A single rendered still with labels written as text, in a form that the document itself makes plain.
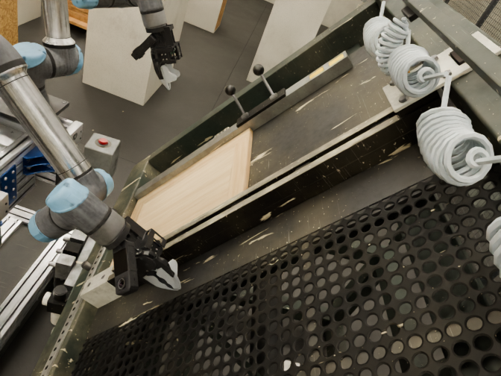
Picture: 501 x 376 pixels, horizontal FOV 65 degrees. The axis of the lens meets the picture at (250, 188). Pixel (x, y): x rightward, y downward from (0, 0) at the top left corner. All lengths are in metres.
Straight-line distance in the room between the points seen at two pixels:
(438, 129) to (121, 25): 3.43
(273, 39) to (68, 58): 3.55
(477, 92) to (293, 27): 4.31
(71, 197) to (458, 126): 0.69
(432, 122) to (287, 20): 4.47
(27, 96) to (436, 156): 0.83
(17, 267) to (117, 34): 2.26
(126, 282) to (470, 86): 0.74
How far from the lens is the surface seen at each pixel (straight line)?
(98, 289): 1.25
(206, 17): 6.34
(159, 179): 1.55
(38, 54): 1.68
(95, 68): 4.03
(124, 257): 0.90
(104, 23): 3.84
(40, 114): 1.01
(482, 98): 0.72
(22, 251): 2.33
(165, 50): 1.37
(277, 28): 4.98
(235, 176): 1.16
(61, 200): 0.86
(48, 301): 1.50
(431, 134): 0.52
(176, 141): 1.72
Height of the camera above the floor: 2.02
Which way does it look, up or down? 37 degrees down
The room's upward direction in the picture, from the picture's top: 25 degrees clockwise
